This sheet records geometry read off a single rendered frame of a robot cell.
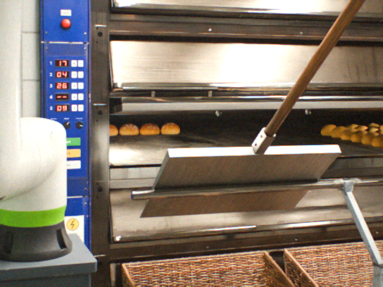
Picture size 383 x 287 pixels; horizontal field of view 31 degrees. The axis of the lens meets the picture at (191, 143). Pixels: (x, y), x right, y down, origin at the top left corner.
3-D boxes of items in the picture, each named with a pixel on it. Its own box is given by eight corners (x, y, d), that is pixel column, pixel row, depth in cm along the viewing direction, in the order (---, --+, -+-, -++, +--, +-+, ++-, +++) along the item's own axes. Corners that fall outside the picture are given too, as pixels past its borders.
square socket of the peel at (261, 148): (277, 136, 196) (273, 126, 198) (265, 136, 195) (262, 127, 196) (265, 154, 203) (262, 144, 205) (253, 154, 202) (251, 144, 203)
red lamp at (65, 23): (60, 28, 223) (60, 9, 222) (70, 29, 224) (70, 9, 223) (61, 28, 222) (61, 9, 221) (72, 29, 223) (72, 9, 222)
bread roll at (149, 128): (142, 135, 334) (142, 123, 333) (137, 134, 340) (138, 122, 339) (161, 135, 338) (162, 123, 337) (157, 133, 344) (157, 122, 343)
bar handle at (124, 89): (123, 104, 225) (122, 104, 226) (218, 103, 236) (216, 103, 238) (122, 86, 225) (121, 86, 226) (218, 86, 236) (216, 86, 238)
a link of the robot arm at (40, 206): (-27, 228, 123) (-29, 120, 121) (16, 209, 138) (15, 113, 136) (41, 233, 120) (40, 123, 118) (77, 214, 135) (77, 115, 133)
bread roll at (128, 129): (121, 135, 331) (121, 124, 330) (117, 134, 337) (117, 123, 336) (141, 135, 335) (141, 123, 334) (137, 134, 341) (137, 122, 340)
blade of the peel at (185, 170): (341, 152, 212) (338, 144, 213) (169, 156, 192) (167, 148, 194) (293, 209, 240) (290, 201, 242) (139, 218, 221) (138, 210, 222)
